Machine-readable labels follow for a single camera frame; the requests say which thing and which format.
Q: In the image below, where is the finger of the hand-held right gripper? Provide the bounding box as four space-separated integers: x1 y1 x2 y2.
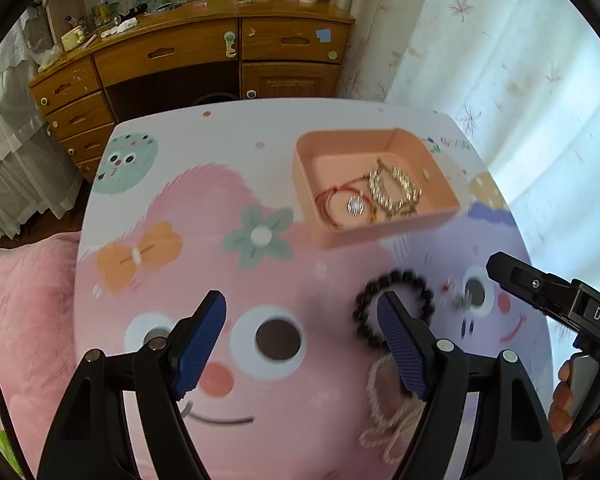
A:
486 251 581 318

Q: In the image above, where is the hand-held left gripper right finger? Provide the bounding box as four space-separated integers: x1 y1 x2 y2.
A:
377 291 566 480

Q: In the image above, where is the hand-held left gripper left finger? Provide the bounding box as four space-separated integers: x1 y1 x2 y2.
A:
37 290 228 480

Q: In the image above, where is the black bead bracelet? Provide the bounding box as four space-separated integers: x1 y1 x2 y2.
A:
352 269 436 348

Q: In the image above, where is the small silver earring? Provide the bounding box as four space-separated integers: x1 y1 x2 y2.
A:
440 277 476 311

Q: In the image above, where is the white pearl necklace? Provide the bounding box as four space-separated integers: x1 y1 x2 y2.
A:
357 352 431 463

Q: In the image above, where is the red string bracelet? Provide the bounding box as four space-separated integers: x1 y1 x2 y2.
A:
314 180 378 231

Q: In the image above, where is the gold chain bracelet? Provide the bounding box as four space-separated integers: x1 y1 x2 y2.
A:
367 158 423 218

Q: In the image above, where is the pink plastic tray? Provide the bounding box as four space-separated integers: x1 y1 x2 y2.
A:
293 127 462 249

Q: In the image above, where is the person's right hand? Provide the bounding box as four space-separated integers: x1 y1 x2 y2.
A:
547 360 600 441

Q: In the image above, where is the pink quilted blanket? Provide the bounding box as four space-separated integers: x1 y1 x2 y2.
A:
0 232 151 480

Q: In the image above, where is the white floral curtain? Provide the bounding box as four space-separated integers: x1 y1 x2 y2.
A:
330 0 600 351

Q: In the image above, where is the white lace cover cloth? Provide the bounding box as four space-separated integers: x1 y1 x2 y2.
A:
0 5 83 241

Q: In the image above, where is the wooden desk with drawers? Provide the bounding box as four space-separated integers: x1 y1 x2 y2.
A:
29 0 356 183

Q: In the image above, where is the clear plastic bag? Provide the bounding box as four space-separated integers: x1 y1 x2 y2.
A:
37 45 63 73

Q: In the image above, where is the crumpled white tissue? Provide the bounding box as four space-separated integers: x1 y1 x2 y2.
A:
100 17 138 38

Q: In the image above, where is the green glass jar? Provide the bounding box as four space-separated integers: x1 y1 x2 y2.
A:
92 0 118 28

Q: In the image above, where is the black cable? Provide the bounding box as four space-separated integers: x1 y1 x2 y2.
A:
0 340 36 480

